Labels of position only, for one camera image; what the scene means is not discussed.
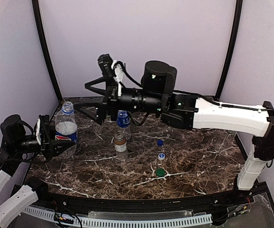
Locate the Pepsi label bottle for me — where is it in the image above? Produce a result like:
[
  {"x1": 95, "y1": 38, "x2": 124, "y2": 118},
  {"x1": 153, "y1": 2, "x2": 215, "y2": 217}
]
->
[{"x1": 55, "y1": 101, "x2": 78, "y2": 158}]

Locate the blue label water bottle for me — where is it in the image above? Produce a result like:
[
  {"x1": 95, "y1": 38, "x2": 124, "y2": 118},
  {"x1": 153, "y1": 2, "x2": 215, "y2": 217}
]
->
[{"x1": 117, "y1": 110, "x2": 131, "y2": 140}]

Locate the green cap coffee bottle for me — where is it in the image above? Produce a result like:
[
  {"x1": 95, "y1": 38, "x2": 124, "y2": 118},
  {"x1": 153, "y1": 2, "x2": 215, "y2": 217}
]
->
[{"x1": 113, "y1": 131, "x2": 128, "y2": 162}]

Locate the dark blue bottle cap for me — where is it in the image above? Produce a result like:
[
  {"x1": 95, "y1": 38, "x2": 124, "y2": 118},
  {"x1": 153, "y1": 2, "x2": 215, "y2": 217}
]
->
[{"x1": 157, "y1": 140, "x2": 164, "y2": 146}]

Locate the green bottle cap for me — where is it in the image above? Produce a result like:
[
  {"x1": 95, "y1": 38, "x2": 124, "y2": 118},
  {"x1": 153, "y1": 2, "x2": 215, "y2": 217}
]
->
[{"x1": 155, "y1": 168, "x2": 166, "y2": 177}]

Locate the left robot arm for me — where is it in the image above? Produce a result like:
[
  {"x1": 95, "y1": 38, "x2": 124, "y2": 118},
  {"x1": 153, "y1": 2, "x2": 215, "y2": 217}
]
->
[{"x1": 0, "y1": 114, "x2": 75, "y2": 228}]

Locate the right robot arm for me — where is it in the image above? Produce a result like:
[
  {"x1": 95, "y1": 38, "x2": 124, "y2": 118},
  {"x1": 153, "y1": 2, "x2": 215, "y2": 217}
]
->
[{"x1": 75, "y1": 60, "x2": 274, "y2": 190}]

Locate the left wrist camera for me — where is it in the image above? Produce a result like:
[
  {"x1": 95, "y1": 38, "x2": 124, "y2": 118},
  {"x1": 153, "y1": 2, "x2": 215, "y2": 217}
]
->
[{"x1": 35, "y1": 118, "x2": 41, "y2": 145}]

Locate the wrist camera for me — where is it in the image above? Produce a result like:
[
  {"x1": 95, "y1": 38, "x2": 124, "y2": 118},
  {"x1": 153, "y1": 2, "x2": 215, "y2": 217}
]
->
[
  {"x1": 97, "y1": 54, "x2": 127, "y2": 95},
  {"x1": 35, "y1": 118, "x2": 41, "y2": 145}
]

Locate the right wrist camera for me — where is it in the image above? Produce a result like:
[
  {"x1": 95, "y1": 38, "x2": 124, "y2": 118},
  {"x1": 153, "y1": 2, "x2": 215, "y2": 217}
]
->
[{"x1": 97, "y1": 54, "x2": 127, "y2": 95}]

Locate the white slotted cable duct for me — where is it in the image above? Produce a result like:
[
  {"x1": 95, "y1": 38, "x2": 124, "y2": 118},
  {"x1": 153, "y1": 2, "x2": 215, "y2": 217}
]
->
[{"x1": 20, "y1": 206, "x2": 213, "y2": 228}]

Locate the left black frame post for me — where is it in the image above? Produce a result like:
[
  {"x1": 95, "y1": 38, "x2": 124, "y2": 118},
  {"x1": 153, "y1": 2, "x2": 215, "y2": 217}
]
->
[{"x1": 31, "y1": 0, "x2": 63, "y2": 102}]

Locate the black frame post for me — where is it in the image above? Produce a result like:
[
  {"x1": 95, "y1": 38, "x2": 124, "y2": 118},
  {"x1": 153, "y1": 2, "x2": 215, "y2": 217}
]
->
[
  {"x1": 215, "y1": 0, "x2": 243, "y2": 101},
  {"x1": 31, "y1": 0, "x2": 63, "y2": 102}
]

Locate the black front rail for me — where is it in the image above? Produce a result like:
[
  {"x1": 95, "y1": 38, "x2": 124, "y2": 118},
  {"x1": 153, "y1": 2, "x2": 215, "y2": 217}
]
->
[{"x1": 34, "y1": 190, "x2": 249, "y2": 214}]

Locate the right black frame post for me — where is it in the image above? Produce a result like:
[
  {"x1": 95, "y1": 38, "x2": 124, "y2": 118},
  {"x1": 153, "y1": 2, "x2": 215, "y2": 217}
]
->
[{"x1": 215, "y1": 0, "x2": 243, "y2": 101}]

